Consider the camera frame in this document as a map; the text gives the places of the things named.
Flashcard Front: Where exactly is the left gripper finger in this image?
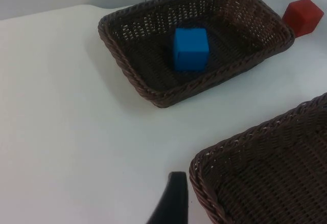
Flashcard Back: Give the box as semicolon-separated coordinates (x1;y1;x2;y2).
145;171;190;224

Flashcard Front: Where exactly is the red cube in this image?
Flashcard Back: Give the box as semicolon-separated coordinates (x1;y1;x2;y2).
282;0;325;38

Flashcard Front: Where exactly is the dark brown wicker basket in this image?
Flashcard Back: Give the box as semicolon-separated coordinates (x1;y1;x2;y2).
98;0;296;109
189;93;327;224

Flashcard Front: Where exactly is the blue cube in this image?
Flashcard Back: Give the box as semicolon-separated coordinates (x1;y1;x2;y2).
172;28;210;73

